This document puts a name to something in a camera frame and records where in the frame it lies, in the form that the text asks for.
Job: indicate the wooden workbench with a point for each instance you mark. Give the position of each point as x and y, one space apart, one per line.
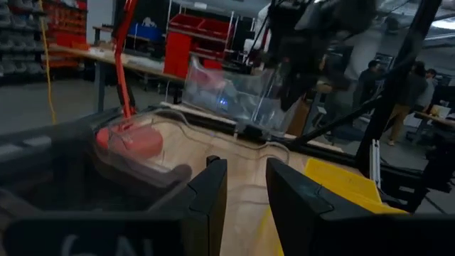
106 57

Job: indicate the grey translucent plastic basket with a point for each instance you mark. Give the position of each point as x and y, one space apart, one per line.
53 185

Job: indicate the grey bin shelf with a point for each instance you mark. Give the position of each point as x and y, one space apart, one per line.
17 39

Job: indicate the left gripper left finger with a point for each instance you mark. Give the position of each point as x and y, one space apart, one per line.
199 213

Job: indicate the black frame post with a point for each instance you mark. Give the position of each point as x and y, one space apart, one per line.
401 81

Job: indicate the orange bin shelf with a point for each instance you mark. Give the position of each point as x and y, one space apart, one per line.
65 32

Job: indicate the silver aluminium bracket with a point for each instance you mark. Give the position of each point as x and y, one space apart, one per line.
375 163

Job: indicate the red storage cabinet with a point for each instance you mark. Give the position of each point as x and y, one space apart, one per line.
177 53

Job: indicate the orange stand with red base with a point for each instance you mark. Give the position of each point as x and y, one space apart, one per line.
122 71

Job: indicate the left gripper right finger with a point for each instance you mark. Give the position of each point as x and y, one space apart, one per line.
313 220

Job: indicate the clear plastic basket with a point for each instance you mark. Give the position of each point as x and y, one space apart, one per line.
199 138
231 96

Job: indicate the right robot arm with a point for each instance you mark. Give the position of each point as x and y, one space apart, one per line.
320 17

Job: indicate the brown cardboard box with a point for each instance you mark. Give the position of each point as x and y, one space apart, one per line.
300 117

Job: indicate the yellow slotted plastic basket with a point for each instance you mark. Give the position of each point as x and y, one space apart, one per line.
341 181

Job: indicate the person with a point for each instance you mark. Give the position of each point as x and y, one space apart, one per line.
409 92
432 83
369 83

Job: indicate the blue storage bin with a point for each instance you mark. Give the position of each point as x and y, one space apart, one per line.
145 32

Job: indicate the black diagonal frame brace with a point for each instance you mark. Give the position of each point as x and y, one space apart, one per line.
337 121

